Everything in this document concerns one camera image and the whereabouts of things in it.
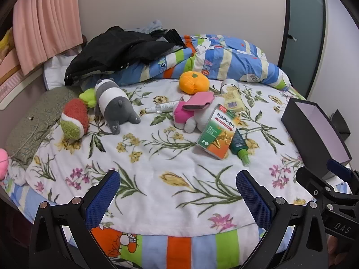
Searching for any white pillow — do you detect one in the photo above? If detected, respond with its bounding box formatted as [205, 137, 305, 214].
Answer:
[43, 54, 85, 90]

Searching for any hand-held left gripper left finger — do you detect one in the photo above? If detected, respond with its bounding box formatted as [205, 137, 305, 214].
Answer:
[28, 169, 121, 269]

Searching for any olive green pillow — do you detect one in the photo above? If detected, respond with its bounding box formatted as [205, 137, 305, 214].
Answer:
[6, 86, 82, 169]

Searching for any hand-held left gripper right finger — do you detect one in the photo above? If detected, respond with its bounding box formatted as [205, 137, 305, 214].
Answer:
[236, 169, 328, 269]

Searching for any frosted glass door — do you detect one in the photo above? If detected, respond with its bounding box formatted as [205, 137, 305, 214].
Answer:
[280, 0, 327, 68]

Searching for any lime green plush toy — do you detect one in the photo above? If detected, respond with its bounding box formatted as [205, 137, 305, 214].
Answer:
[79, 88, 99, 108]

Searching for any white floral blanket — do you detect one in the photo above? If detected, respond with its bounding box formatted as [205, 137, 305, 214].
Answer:
[25, 77, 331, 232]

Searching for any green and orange medicine box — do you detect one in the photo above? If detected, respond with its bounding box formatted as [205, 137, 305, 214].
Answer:
[195, 104, 241, 160]

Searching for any grey and white plush animal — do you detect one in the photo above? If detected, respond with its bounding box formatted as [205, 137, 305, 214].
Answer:
[94, 78, 141, 134]

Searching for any grey blue cloth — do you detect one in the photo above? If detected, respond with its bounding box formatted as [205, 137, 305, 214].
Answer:
[139, 20, 169, 34]

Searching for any pink pouch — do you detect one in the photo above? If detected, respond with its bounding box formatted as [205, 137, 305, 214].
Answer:
[182, 92, 215, 111]

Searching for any clear spray bottle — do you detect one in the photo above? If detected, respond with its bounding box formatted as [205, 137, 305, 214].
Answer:
[145, 102, 180, 114]

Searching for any black bag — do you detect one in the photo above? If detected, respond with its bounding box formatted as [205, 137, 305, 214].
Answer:
[329, 109, 351, 141]

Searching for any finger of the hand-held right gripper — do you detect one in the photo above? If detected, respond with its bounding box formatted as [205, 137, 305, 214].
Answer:
[327, 158, 359, 191]
[296, 166, 337, 203]

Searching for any striped cartoon quilt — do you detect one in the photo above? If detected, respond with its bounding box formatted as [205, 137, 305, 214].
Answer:
[92, 34, 292, 91]

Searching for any yellow packet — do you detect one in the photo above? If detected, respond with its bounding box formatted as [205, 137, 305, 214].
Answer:
[223, 90, 244, 114]

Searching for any black jacket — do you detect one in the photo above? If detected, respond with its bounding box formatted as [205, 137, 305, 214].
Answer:
[64, 26, 187, 86]

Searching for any red and green plush toy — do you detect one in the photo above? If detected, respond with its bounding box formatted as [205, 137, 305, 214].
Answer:
[60, 98, 90, 141]

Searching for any white and pink plush toy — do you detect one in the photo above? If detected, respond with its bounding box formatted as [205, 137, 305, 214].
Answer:
[172, 95, 216, 133]

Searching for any orange tangerine plush toy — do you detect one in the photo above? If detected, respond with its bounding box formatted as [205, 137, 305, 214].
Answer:
[179, 71, 210, 95]

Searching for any black box with lilac inside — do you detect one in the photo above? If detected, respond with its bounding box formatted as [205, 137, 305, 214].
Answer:
[281, 98, 352, 181]

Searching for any green spray bottle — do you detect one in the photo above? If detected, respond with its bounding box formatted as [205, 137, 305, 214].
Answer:
[229, 127, 250, 166]

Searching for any pink striped box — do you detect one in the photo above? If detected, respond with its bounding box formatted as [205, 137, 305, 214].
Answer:
[0, 49, 24, 101]

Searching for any person's right hand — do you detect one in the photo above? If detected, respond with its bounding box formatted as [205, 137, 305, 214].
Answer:
[327, 235, 339, 265]

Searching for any yellow plush toy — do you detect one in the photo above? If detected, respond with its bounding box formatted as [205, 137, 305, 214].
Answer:
[0, 28, 14, 59]

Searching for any pink curtain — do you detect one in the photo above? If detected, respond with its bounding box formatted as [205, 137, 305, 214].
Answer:
[13, 0, 83, 76]

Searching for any white round jar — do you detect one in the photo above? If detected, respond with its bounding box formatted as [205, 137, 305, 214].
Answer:
[220, 78, 240, 94]

